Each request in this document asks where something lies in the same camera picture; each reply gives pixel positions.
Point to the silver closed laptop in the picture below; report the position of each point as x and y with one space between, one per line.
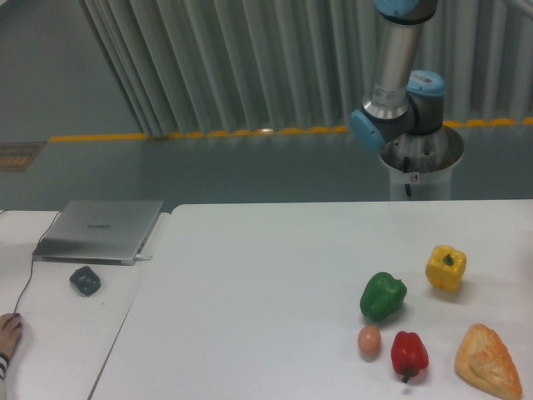
99 232

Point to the red bell pepper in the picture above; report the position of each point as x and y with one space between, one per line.
408 355

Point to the person's hand on mouse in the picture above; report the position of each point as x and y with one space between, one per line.
11 331

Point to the yellow bell pepper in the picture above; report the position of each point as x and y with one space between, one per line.
445 268

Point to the small black plastic tray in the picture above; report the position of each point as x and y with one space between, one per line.
86 281

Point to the brown egg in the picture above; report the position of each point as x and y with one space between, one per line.
369 341

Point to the white usb plug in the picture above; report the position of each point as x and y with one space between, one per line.
143 257

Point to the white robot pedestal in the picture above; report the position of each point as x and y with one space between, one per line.
421 167

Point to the triangular golden bread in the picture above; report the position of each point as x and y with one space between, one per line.
483 361

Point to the green bell pepper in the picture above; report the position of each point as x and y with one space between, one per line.
382 296

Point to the white pleated curtain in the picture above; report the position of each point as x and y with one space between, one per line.
204 67

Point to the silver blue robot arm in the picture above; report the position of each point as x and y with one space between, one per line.
400 100

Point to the striped sleeve forearm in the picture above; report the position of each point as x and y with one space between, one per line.
4 364

